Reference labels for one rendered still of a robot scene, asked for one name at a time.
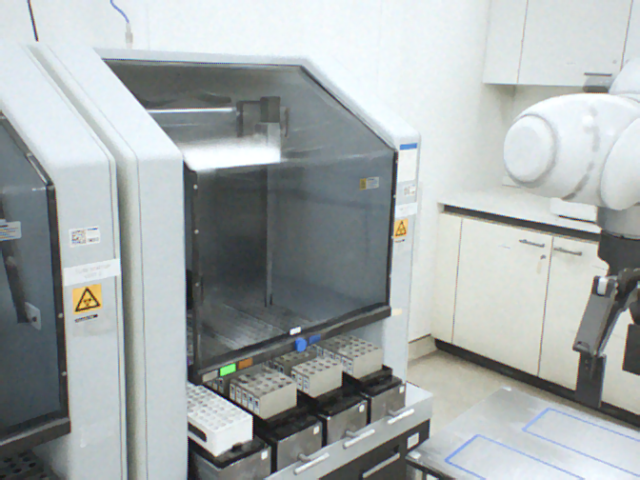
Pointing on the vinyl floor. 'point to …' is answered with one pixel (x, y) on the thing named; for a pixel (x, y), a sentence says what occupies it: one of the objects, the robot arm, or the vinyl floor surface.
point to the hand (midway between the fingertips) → (612, 379)
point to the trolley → (527, 444)
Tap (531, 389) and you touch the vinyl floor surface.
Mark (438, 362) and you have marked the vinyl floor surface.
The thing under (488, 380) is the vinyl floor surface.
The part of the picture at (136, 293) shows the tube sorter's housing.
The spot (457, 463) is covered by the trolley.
